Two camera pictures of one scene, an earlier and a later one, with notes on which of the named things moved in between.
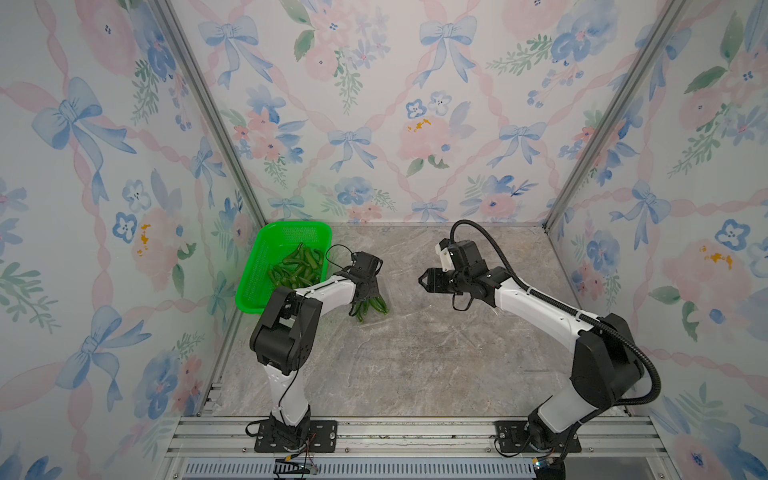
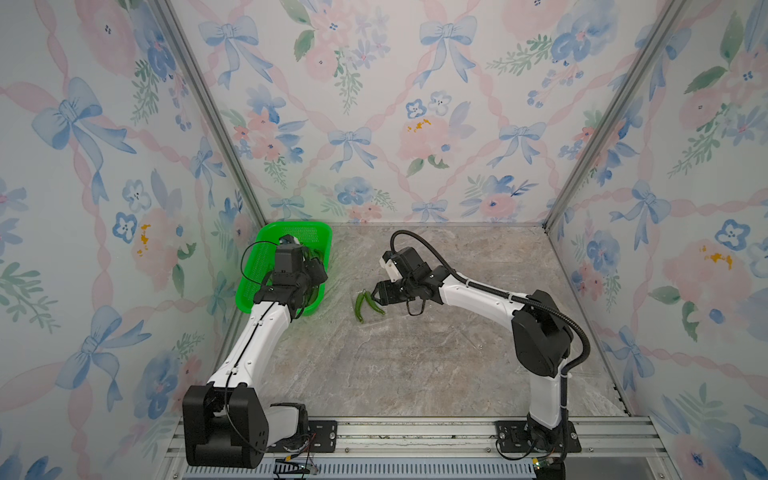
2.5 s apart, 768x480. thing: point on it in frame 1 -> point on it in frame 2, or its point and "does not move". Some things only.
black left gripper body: x=373 y=288 -> x=315 y=274
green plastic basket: x=269 y=247 does not move
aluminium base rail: x=415 y=448 does not move
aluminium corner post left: x=170 y=28 does not move
